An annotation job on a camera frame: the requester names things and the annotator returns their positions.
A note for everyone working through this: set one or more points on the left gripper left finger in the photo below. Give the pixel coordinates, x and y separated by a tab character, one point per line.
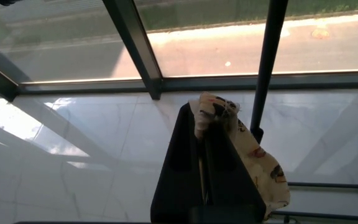
179	174

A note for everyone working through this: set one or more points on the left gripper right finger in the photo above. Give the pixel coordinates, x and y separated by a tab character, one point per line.
228	186

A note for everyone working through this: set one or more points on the cream printed garment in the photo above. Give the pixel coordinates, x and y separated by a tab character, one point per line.
259	165

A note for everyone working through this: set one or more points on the black clothes rack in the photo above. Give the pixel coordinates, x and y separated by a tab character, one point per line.
268	62

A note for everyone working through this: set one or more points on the window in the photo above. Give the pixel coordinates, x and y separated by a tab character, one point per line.
137	46

